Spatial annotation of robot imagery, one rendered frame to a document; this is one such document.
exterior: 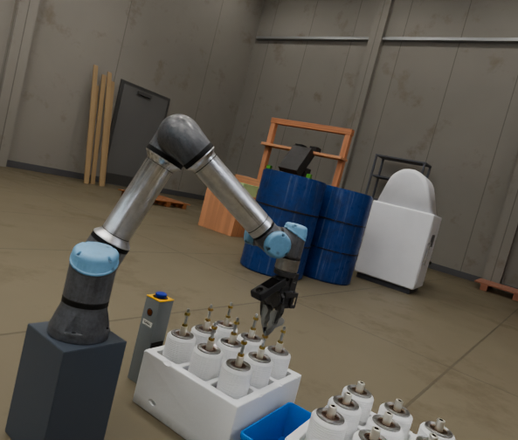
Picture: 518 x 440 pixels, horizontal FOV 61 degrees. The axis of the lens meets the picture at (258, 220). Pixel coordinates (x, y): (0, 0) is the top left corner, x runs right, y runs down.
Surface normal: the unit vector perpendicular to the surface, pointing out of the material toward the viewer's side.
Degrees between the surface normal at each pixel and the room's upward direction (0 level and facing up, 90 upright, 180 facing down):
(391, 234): 90
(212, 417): 90
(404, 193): 90
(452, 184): 90
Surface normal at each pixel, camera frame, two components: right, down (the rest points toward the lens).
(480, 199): -0.58, -0.08
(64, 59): 0.78, 0.25
